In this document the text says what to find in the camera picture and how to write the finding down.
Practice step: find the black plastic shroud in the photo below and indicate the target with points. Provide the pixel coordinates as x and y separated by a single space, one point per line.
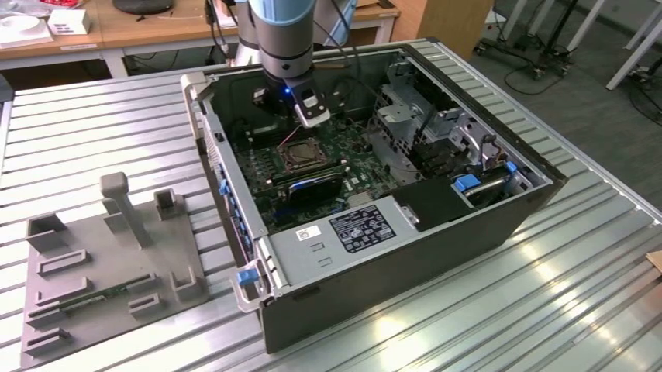
429 205

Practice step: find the black graphics card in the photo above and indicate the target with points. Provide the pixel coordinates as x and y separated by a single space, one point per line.
313 190

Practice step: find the silver power supply unit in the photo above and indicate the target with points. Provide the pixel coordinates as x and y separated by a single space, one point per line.
310 259

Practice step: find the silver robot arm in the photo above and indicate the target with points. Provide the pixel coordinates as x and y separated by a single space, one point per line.
287 54

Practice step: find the small blue clip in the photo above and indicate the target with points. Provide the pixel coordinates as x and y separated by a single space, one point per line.
510 167

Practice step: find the black wheeled stand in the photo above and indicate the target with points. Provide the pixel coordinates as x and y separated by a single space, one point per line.
548 50

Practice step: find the wooden desk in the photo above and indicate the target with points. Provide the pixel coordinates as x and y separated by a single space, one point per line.
155 29

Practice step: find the brown cardboard piece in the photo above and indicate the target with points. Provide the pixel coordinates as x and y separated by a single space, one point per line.
656 263

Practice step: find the white table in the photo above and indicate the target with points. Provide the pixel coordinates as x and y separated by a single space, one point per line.
632 58

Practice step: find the silver CPU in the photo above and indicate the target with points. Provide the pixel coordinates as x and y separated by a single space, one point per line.
302 152

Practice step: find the black round object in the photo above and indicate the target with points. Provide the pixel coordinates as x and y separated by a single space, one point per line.
142 4

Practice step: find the silver drive cage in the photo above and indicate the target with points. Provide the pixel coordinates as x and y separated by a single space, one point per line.
401 116

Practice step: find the wooden cabinet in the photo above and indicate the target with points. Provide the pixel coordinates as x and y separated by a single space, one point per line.
450 23

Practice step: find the green RAM stick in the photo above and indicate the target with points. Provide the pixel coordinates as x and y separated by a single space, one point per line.
92 297

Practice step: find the open black PC case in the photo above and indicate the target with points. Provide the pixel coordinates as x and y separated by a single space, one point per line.
393 294

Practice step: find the CPU socket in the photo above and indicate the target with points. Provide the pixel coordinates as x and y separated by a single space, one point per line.
310 167

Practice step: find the blue slot clip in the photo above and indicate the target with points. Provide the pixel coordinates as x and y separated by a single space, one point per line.
223 188

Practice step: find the grey parts rack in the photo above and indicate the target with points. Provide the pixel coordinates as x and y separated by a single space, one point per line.
119 255

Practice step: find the red bag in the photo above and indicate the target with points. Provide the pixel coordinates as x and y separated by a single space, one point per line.
62 2

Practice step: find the blue plastic latch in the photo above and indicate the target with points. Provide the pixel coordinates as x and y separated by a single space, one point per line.
465 183

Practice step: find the green motherboard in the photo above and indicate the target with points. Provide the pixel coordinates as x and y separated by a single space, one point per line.
362 172

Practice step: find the white cardboard box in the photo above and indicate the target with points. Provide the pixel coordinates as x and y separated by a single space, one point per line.
67 21

